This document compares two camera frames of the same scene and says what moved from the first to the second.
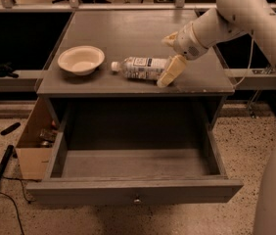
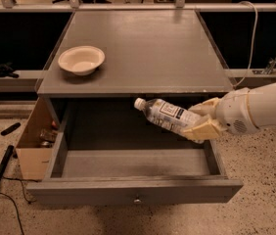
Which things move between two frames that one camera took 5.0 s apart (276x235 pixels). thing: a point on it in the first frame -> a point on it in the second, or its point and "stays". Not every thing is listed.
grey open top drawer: (134, 153) stays
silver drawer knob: (137, 201) stays
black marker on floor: (12, 127) stays
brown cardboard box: (36, 143) stays
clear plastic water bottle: (141, 68) -> (165, 115)
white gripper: (187, 42) -> (233, 111)
